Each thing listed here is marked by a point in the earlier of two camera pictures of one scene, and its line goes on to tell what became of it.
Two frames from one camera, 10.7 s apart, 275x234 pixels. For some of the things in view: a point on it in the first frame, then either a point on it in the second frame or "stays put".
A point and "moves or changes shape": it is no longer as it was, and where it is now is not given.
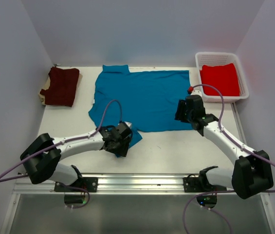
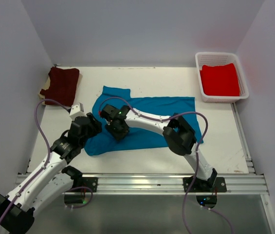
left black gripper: [122, 150] to [95, 125]
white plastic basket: [216, 58] stays put
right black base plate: [191, 184] stays put
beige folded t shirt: [45, 87] stays put
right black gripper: [179, 115] to [119, 136]
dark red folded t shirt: [63, 85] stays put
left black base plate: [90, 184] stays put
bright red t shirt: [224, 77] stays put
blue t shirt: [146, 101] moves or changes shape
